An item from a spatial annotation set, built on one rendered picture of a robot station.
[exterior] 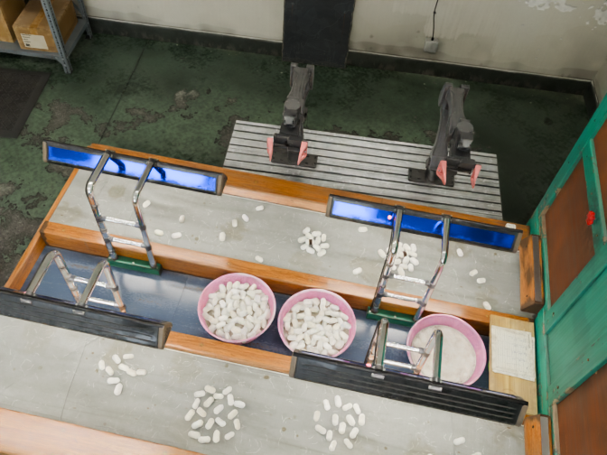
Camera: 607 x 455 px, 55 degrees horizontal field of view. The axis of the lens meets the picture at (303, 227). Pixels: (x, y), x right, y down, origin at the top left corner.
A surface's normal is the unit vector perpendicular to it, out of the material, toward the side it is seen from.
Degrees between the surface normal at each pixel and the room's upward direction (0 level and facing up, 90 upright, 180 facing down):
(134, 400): 0
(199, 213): 0
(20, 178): 0
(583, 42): 91
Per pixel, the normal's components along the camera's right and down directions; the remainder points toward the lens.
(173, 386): 0.06, -0.59
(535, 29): -0.13, 0.80
